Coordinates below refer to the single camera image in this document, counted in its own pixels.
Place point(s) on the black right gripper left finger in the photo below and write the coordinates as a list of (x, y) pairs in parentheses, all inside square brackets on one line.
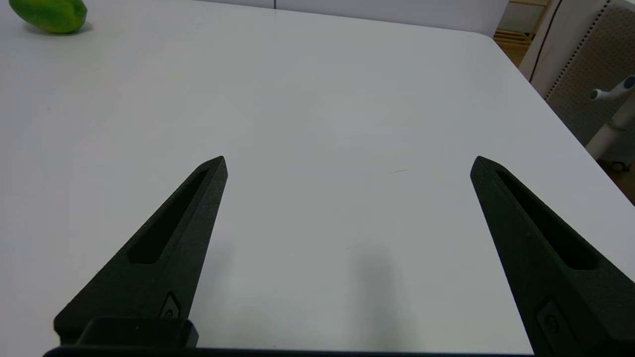
[(163, 277)]

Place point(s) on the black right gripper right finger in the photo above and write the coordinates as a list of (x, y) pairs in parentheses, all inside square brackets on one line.
[(555, 307)]

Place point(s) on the white side table with crank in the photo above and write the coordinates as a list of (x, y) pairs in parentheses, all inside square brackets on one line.
[(607, 136)]

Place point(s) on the white perforated partition panel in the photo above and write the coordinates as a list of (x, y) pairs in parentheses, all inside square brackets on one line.
[(585, 64)]

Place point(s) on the wooden slatted shelf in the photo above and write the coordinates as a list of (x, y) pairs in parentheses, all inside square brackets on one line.
[(511, 39)]

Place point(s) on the green mango fruit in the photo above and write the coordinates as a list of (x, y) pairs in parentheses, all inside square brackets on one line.
[(49, 15)]

